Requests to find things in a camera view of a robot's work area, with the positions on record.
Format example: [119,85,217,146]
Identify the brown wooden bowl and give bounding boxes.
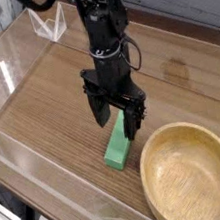
[140,122,220,220]

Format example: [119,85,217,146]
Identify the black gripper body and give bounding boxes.
[81,49,146,111]

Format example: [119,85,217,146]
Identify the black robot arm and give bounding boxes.
[17,0,146,140]

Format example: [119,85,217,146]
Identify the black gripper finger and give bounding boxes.
[84,85,111,127]
[123,105,145,141]

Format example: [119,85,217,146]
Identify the green rectangular block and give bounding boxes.
[104,110,131,170]

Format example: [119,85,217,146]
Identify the clear acrylic enclosure wall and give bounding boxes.
[0,7,220,220]

